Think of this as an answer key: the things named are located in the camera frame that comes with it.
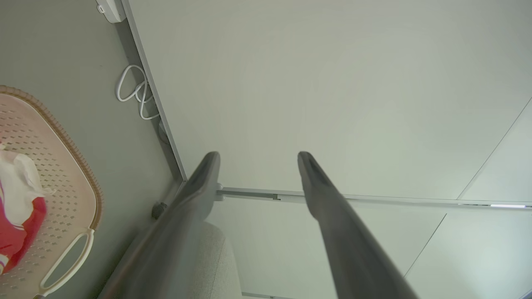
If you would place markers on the white power strip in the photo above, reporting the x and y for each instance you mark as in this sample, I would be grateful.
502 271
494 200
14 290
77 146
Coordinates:
112 10

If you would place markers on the grey fabric sofa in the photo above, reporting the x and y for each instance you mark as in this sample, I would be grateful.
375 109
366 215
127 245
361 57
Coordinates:
220 265

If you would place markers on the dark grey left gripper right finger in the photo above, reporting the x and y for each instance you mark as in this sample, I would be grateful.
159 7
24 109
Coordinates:
349 241

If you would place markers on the narrow white partition panel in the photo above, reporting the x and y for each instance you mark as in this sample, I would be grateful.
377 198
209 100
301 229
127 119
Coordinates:
270 249

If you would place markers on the red white striped jersey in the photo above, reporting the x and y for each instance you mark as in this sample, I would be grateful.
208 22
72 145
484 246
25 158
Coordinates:
25 224

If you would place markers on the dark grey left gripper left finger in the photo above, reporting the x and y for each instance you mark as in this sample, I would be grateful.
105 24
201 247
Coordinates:
174 232

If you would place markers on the large white partition panel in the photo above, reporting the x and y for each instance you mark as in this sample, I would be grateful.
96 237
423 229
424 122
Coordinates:
332 83

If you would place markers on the cream perforated laundry basket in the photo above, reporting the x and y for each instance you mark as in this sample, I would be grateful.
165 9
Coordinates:
62 174

